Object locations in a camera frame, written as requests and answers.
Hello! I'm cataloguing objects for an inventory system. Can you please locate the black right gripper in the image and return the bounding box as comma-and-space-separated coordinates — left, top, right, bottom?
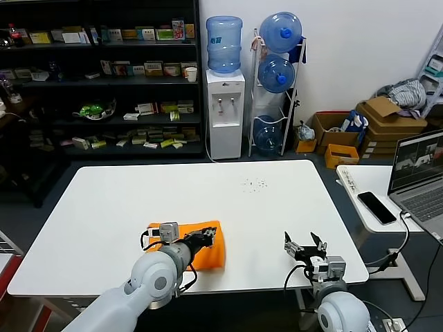
284, 230, 328, 269

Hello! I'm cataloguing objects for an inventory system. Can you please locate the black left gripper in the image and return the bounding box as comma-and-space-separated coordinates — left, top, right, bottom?
183, 227, 217, 250

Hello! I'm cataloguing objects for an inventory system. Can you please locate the orange t-shirt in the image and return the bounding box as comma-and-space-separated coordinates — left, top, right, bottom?
147, 219, 228, 270

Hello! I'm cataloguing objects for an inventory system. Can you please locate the grey striped clothes pile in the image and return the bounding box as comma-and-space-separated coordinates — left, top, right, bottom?
374, 78, 428, 111

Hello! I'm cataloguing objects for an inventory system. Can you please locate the black smartphone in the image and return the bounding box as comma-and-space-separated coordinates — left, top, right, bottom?
356, 191, 397, 226

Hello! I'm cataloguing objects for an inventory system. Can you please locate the white side table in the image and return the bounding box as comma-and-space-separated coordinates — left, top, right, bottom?
336, 165, 427, 302

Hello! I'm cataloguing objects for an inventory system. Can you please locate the orange cardboard box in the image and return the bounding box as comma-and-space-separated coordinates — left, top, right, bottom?
323, 143, 361, 170

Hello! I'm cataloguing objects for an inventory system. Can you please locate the small yellow cardboard box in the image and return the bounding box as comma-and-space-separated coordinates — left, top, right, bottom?
293, 137, 318, 154

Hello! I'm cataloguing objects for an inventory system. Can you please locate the white water dispenser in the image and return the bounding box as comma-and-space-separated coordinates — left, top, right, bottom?
206, 68, 246, 160

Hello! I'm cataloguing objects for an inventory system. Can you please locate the open red-rimmed cardboard box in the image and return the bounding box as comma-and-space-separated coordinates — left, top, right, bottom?
310, 111, 362, 156

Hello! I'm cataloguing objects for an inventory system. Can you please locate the grey plastic bag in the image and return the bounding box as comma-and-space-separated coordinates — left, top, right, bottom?
295, 120, 316, 142

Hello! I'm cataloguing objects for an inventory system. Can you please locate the white floor power strip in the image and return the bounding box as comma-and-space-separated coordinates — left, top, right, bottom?
381, 318, 406, 332

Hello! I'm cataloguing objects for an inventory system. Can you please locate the grey laptop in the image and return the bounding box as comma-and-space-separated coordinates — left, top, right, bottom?
387, 129, 443, 247

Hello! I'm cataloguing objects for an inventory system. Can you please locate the brown labelled cardboard box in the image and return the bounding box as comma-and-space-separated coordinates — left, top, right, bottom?
359, 136, 398, 160

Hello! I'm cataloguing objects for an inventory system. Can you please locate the black shelf unit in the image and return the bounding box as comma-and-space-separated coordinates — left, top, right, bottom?
0, 0, 205, 161

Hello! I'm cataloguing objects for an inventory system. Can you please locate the blue white bag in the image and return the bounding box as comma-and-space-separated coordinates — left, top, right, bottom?
341, 109, 369, 144

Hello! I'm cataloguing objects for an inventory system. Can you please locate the white red-striped medicine box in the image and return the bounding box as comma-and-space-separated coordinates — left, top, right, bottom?
137, 102, 160, 115

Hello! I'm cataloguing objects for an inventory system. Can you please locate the black stand behind rack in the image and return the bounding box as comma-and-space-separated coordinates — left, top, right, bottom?
286, 87, 300, 121

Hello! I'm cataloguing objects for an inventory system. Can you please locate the large brown cardboard box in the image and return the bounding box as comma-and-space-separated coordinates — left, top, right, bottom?
365, 115, 429, 140

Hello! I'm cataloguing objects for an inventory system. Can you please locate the cardboard box with open flap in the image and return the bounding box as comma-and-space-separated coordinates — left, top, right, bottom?
355, 95, 404, 121

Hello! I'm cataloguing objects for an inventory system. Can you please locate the white brown medicine box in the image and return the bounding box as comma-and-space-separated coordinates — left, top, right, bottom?
180, 61, 198, 78

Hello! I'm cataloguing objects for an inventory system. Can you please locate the bowl with green bag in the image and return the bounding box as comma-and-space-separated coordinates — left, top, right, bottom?
71, 98, 118, 122

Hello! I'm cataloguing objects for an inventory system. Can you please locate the yellow white medicine box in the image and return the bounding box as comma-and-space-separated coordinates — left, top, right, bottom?
144, 60, 164, 77

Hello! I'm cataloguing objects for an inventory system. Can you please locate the upright labelled blue water jug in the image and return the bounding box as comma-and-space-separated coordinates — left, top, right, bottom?
206, 16, 244, 77

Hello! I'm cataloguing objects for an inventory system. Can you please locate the dark blue hanging cloth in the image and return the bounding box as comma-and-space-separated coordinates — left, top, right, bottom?
289, 35, 308, 65

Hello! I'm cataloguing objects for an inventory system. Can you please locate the red white metal cabinet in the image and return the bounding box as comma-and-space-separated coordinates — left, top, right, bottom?
0, 228, 25, 302

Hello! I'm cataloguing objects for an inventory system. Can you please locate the colourful tall carton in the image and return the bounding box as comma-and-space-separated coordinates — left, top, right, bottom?
172, 18, 186, 41

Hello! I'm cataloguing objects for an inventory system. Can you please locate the white storage rack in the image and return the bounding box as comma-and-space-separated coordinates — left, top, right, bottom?
417, 26, 443, 120

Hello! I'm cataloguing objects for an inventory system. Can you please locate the dark blue bottle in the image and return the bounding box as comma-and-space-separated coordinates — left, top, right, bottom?
49, 60, 66, 82

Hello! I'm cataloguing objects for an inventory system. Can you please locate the white flat carton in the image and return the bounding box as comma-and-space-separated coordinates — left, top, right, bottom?
62, 31, 87, 44

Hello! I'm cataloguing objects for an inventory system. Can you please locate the cola bottle red cap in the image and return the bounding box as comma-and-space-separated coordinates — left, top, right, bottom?
8, 22, 26, 48

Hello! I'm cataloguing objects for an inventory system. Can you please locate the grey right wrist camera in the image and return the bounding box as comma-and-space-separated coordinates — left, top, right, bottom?
309, 255, 347, 283

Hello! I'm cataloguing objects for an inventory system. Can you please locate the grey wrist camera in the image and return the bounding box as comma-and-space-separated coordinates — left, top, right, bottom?
309, 255, 347, 283
147, 222, 180, 246

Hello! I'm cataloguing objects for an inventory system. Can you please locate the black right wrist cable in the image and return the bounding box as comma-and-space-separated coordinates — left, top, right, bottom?
283, 264, 315, 295

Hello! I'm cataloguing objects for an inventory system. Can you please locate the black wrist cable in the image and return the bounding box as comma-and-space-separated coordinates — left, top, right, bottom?
283, 264, 315, 295
140, 229, 199, 299

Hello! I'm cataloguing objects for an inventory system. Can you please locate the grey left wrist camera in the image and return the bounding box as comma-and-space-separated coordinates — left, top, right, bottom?
147, 222, 180, 246

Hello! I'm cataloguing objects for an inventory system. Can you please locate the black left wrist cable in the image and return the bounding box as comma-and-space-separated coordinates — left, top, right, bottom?
140, 229, 199, 299

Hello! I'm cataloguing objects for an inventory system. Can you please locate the black laptop charger cable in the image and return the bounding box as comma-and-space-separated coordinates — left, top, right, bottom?
365, 210, 413, 276

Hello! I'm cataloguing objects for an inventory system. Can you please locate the white wire jug rack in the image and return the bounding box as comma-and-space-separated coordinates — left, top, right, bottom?
247, 28, 308, 158

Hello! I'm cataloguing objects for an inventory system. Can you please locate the pink hanging string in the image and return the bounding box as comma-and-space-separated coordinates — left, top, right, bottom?
251, 33, 266, 58

